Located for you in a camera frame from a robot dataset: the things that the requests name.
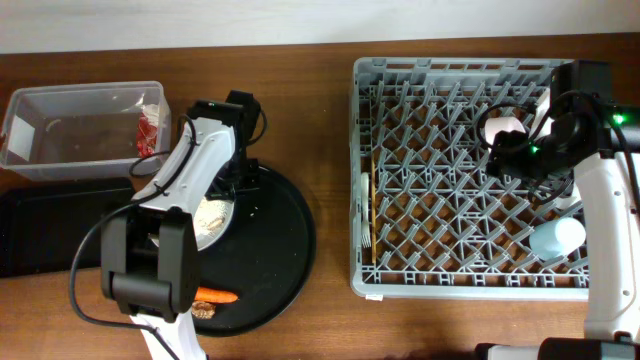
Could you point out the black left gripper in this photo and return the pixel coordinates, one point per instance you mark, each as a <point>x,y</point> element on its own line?
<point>253,183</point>

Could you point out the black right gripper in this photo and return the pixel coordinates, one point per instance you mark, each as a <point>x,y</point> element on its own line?
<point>505,155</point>

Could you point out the grey plate with food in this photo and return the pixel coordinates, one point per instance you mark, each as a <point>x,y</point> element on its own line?
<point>211,220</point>

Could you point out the pink bowl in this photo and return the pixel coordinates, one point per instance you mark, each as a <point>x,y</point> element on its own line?
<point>493,126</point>

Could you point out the wooden chopstick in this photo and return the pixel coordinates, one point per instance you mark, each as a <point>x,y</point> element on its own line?
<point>373,211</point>

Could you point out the white plastic fork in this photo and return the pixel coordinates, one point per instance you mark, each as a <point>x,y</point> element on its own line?
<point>365,224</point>

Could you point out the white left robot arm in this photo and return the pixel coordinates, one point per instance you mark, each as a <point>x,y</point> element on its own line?
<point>149,254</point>

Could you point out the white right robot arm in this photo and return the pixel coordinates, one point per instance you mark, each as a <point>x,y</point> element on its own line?
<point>597,141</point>

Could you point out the grey plastic dishwasher rack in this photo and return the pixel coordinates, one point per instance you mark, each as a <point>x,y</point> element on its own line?
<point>445,229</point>

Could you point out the white cup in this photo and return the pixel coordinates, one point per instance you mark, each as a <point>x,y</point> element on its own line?
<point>564,202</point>

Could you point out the round black tray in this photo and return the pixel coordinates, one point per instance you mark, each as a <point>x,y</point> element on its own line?
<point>264,257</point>

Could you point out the red and white wrapper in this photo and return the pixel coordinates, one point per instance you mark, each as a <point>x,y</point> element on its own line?
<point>147,129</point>

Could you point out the light blue cup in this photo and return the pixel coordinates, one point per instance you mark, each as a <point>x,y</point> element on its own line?
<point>557,238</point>

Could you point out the orange carrot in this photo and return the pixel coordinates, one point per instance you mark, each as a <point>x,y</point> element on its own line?
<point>214,296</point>

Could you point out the brown walnut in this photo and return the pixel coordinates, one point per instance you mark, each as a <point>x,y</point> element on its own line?
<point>203,310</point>

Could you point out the clear plastic bin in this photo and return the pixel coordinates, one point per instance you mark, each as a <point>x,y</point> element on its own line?
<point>81,131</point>

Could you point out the black rectangular bin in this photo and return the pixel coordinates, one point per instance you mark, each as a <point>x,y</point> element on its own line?
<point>42,226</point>

